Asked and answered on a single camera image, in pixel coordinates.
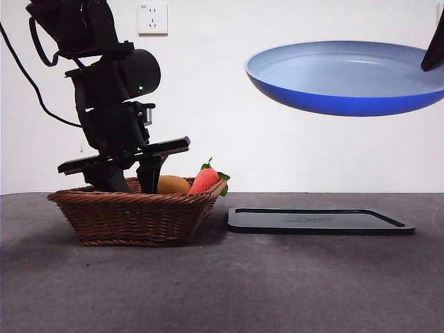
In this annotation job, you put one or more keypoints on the yellow-brown potato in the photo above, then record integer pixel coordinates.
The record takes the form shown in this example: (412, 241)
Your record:
(173, 185)

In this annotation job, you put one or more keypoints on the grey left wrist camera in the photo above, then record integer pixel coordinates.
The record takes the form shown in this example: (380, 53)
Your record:
(149, 116)

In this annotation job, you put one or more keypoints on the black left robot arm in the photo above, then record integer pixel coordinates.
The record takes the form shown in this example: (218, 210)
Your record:
(104, 34)

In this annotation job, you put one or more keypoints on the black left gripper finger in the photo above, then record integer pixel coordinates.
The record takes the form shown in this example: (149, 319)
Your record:
(107, 180)
(149, 177)

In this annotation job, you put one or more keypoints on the blue round plate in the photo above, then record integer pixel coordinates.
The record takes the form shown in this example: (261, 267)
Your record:
(333, 100)

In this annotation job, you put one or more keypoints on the black rectangular tray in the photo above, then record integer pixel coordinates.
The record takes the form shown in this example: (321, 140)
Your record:
(312, 225)

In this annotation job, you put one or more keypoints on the brown woven wicker basket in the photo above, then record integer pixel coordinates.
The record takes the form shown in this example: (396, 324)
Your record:
(135, 218)

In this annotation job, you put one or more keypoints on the white wall socket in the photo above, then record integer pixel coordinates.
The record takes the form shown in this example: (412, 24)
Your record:
(153, 19)

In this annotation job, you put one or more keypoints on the orange carrot with green leaves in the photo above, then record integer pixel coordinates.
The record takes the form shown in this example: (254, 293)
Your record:
(204, 180)

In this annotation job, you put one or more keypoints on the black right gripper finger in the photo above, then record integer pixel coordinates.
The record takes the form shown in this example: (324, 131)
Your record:
(433, 52)

